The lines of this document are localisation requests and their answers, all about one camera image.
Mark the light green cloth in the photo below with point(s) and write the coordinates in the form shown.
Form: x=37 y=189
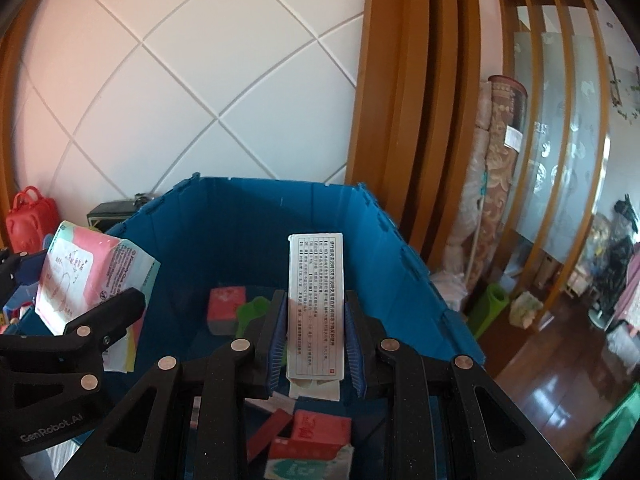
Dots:
x=256 y=311

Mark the pink green tissue pack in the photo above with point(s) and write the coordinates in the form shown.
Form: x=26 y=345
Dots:
x=85 y=270

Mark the red bear-embossed carry case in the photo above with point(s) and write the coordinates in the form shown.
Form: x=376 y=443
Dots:
x=30 y=225

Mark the red boxes in crate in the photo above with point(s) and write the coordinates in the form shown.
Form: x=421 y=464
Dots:
x=300 y=467

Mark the black box with metal clasp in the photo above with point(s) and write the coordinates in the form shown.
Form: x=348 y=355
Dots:
x=110 y=212

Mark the dark red flat box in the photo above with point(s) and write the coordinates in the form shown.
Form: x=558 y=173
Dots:
x=267 y=432

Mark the patterned rolled carpet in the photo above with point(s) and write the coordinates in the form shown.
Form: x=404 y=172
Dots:
x=502 y=160

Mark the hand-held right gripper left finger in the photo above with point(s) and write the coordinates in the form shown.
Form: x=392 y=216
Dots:
x=277 y=350

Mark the dark green cloth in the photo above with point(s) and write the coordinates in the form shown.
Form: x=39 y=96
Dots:
x=615 y=435

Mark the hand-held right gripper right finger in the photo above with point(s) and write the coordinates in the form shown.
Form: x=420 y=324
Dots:
x=355 y=355

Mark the white plastic bag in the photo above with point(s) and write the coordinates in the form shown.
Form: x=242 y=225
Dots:
x=525 y=310

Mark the wooden door frame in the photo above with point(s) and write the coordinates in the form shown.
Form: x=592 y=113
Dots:
x=405 y=110
x=12 y=110

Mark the wooden frosted glass screen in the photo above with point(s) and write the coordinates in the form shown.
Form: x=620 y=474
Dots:
x=550 y=160

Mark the blue plastic crate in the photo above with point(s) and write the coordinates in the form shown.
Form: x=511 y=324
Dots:
x=240 y=230

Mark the pink wrapped rolled carpet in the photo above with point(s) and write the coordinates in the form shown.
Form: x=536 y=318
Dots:
x=467 y=200

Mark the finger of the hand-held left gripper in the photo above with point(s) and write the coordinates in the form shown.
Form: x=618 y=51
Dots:
x=112 y=312
x=20 y=266

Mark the silver printed box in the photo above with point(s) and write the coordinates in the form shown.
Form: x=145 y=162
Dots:
x=315 y=305

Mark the small pink tissue pack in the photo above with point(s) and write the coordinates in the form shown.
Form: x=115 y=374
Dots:
x=226 y=305

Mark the red pink tissue pack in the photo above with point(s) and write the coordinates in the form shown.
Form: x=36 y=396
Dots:
x=320 y=427

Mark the green rolled mat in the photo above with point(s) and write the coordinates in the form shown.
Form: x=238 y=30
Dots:
x=491 y=310

